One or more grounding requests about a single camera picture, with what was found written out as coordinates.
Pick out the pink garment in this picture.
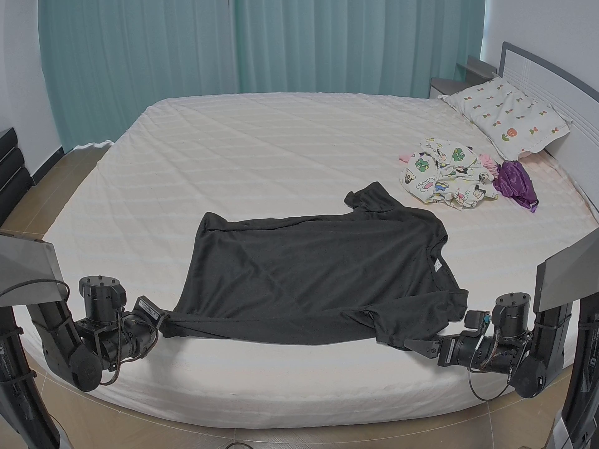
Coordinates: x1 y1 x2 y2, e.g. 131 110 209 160
399 152 499 180

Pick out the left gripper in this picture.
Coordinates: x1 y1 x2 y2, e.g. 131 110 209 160
104 296 168 363

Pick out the black T-shirt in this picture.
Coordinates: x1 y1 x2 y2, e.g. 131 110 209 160
159 181 470 350

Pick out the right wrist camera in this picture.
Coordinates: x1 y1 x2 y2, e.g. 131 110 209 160
464 311 492 338

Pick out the bed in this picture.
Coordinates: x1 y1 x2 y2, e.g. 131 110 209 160
19 40 599 431

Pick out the grey bedside table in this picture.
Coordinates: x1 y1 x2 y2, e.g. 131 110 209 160
430 55 498 99

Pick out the purple garment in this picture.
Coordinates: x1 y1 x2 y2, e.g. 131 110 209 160
494 159 540 214

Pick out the white printed pillow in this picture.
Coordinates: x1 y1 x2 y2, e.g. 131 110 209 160
437 75 572 160

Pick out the black cable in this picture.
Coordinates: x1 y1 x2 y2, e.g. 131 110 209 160
98 330 162 387
469 363 513 401

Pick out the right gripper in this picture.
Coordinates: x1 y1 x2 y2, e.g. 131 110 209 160
403 333 493 372

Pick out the dark grey chest of drawers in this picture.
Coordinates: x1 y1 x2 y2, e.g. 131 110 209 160
0 127 34 225

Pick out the white printed pyjama top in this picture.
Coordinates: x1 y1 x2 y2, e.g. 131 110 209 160
399 136 500 211

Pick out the blue-green curtain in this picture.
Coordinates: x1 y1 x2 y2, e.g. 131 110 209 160
37 0 241 153
234 0 487 99

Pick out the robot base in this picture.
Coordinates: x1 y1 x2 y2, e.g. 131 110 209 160
552 417 575 449

